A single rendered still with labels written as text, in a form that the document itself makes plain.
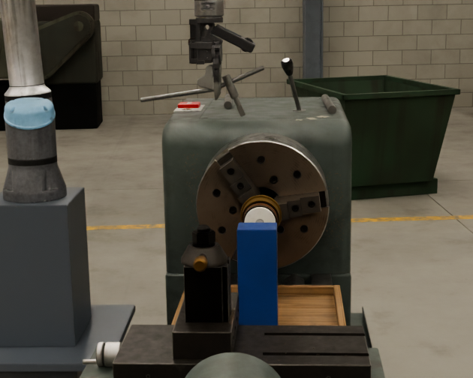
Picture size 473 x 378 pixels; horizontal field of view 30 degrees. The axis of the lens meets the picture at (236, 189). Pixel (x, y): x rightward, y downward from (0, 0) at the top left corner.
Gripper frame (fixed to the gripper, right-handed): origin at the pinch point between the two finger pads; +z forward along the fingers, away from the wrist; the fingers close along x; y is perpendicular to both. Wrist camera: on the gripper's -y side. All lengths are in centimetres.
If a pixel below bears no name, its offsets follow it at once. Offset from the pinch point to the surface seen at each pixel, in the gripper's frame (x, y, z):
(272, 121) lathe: 8.5, -14.3, 5.8
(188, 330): 93, -2, 29
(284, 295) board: 36, -18, 43
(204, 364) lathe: 134, -9, 17
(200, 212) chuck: 28.9, 2.4, 24.7
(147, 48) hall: -961, 177, 40
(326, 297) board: 37, -27, 43
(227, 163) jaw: 32.3, -4.3, 12.2
